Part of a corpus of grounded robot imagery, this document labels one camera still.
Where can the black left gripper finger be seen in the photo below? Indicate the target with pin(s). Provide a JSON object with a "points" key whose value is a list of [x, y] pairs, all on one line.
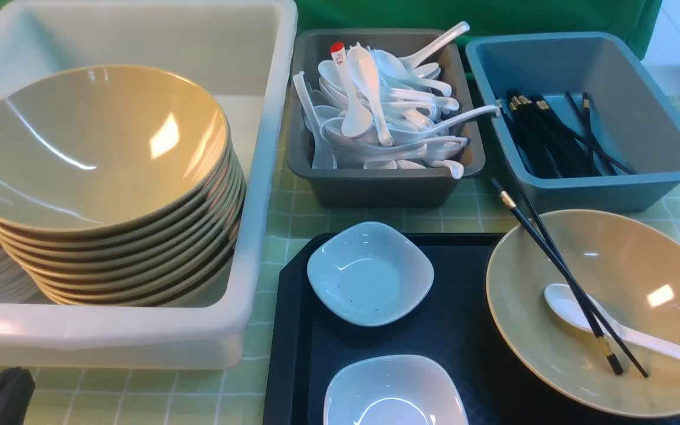
{"points": [[16, 388]]}

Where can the white square dish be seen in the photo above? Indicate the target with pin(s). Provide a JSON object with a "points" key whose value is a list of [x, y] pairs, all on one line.
{"points": [[370, 274], [393, 389]]}

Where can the black chopstick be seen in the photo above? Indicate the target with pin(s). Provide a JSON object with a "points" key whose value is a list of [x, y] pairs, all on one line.
{"points": [[540, 227], [592, 322]]}

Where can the white soup spoon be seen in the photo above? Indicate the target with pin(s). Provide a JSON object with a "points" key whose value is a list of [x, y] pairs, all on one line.
{"points": [[561, 300]]}

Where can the beige noodle bowl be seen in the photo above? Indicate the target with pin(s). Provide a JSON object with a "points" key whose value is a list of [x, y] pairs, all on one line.
{"points": [[631, 270]]}

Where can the stack of beige bowls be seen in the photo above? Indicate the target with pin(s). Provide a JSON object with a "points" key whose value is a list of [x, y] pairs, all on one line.
{"points": [[119, 186]]}

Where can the black serving tray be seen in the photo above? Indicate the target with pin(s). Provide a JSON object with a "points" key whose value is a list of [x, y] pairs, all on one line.
{"points": [[452, 326]]}

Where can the grey spoon bin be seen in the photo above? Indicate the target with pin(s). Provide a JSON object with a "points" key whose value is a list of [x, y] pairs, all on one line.
{"points": [[346, 188]]}

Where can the large white plastic tub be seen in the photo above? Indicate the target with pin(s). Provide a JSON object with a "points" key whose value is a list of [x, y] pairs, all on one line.
{"points": [[240, 52]]}

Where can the red-tipped white spoon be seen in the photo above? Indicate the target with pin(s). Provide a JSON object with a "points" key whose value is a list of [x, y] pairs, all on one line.
{"points": [[358, 119]]}

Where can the pile of white spoons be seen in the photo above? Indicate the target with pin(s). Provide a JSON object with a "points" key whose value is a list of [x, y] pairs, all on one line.
{"points": [[412, 116]]}

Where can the bundle of black chopsticks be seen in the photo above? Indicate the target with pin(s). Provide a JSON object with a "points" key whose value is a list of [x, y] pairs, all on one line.
{"points": [[551, 149]]}

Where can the blue chopstick bin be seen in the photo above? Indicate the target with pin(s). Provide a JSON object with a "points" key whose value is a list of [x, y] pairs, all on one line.
{"points": [[630, 115]]}

